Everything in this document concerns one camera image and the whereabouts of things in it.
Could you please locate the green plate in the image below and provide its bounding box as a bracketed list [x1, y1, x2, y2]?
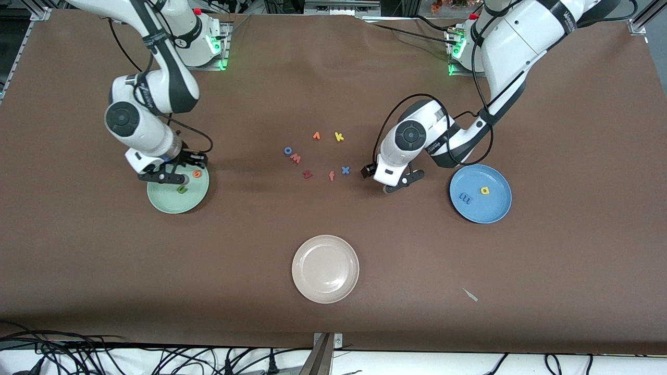
[147, 159, 210, 215]

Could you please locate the beige plate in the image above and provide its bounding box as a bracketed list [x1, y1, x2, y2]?
[291, 235, 360, 304]

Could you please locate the blue plate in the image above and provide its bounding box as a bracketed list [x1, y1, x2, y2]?
[449, 164, 513, 224]

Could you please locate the brown table cover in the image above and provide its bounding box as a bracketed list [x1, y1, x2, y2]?
[0, 9, 667, 356]

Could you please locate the grey metal box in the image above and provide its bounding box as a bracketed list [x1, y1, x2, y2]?
[304, 0, 382, 16]

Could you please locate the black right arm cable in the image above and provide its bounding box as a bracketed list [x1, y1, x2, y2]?
[107, 18, 214, 155]

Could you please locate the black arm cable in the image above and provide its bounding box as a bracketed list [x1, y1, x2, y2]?
[372, 10, 528, 167]
[107, 18, 214, 155]

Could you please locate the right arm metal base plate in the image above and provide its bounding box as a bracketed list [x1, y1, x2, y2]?
[198, 21, 232, 71]

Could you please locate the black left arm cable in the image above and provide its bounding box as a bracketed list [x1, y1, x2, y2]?
[372, 10, 528, 167]

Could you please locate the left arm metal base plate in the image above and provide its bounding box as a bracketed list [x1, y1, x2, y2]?
[446, 26, 485, 78]

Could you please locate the black table cable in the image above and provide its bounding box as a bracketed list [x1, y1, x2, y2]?
[412, 15, 462, 32]
[373, 22, 454, 42]

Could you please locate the aluminium frame edge rail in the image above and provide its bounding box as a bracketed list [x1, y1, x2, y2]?
[0, 21, 27, 102]

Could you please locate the aluminium profile post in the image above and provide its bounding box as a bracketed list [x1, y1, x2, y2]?
[300, 333, 332, 375]

